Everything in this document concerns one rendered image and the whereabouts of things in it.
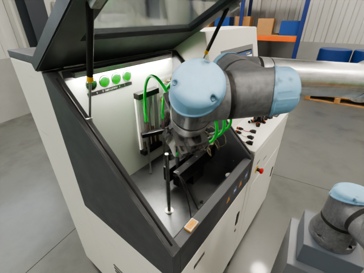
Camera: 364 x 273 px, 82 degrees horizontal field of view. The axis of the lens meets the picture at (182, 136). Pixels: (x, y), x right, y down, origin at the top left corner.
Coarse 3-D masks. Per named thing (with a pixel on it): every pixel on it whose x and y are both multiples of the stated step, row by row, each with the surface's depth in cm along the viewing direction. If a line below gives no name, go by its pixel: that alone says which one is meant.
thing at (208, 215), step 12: (240, 168) 106; (228, 180) 98; (240, 180) 107; (216, 192) 92; (228, 192) 95; (204, 204) 86; (216, 204) 86; (228, 204) 102; (192, 216) 81; (204, 216) 81; (216, 216) 92; (204, 228) 84; (180, 240) 72; (192, 240) 77; (204, 240) 89; (180, 252) 71; (192, 252) 81; (180, 264) 75
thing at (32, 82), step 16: (32, 48) 88; (16, 64) 85; (32, 80) 81; (32, 96) 88; (48, 96) 78; (32, 112) 97; (48, 112) 84; (48, 128) 92; (48, 144) 102; (64, 144) 88; (64, 160) 96; (64, 176) 107; (64, 192) 120; (80, 192) 101; (80, 208) 113; (80, 224) 128; (96, 256) 136
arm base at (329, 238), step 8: (320, 216) 77; (312, 224) 80; (320, 224) 76; (328, 224) 73; (312, 232) 79; (320, 232) 77; (328, 232) 73; (336, 232) 72; (344, 232) 70; (320, 240) 75; (328, 240) 73; (336, 240) 72; (344, 240) 71; (352, 240) 72; (328, 248) 74; (336, 248) 72; (344, 248) 72; (352, 248) 72
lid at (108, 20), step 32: (64, 0) 45; (96, 0) 43; (128, 0) 56; (160, 0) 63; (192, 0) 73; (224, 0) 85; (64, 32) 54; (96, 32) 66; (128, 32) 76; (160, 32) 87; (192, 32) 105; (32, 64) 70; (64, 64) 75
